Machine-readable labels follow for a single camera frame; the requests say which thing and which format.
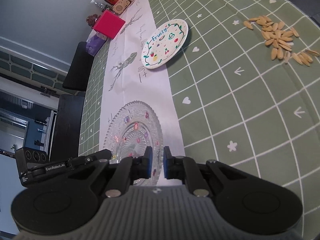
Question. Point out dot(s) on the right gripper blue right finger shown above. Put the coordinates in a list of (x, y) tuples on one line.
[(173, 165)]

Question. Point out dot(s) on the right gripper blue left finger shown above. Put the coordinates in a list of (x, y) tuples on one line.
[(142, 165)]

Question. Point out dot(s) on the small clear glass plate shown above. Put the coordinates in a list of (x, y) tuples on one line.
[(134, 128)]

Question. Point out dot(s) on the near left black chair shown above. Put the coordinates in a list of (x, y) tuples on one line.
[(65, 143)]

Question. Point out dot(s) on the black chair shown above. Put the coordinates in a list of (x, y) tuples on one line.
[(78, 75), (65, 143)]

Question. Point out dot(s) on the white drawer cabinet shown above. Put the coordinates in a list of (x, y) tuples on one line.
[(30, 105)]

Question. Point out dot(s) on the white deer table runner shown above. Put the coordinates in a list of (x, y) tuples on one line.
[(127, 80)]

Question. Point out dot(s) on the far left black chair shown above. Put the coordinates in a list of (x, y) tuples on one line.
[(78, 75)]

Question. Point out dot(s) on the green checked tablecloth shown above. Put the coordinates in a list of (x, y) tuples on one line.
[(233, 103)]

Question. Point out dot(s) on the white glass panel door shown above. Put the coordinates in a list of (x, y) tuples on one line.
[(32, 68)]

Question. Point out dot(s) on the white fruity printed plate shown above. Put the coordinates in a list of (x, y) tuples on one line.
[(164, 43)]

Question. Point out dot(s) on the purple tissue box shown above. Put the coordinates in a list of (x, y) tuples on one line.
[(94, 42)]

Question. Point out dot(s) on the pink square box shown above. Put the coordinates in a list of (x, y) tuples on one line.
[(109, 24)]

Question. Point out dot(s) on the brown round ornament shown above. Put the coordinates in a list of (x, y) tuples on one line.
[(92, 19)]

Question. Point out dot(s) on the beige perforated tin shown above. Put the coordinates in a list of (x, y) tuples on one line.
[(120, 6)]

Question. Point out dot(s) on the clear water bottle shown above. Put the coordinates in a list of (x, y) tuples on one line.
[(102, 6)]

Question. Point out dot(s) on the pile of melon seeds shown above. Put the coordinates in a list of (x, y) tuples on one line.
[(281, 40)]

